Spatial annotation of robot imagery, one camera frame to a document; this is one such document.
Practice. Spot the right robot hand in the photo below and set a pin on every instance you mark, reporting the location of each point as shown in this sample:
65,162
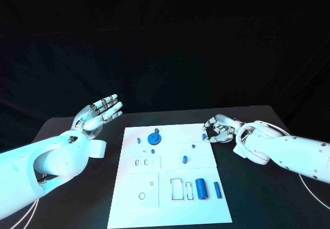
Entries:
220,130

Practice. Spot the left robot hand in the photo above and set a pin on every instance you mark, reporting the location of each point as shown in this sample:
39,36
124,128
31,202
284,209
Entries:
96,114

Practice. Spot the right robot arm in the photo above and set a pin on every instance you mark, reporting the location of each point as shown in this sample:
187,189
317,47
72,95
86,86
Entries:
288,150

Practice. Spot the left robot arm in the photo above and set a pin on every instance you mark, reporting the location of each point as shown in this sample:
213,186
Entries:
30,161

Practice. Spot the white task board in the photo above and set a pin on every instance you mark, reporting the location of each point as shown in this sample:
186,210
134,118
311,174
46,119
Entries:
167,177

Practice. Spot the blue upright peg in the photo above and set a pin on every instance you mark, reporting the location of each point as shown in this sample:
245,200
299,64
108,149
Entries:
184,159

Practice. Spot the blue gear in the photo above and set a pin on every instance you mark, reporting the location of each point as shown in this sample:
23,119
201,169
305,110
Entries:
154,138

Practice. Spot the thin long blue cylinder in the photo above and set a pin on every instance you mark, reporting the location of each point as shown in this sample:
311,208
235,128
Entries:
217,190

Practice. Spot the large blue cylinder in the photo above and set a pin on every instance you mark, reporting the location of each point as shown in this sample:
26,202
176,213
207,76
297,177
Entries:
201,189

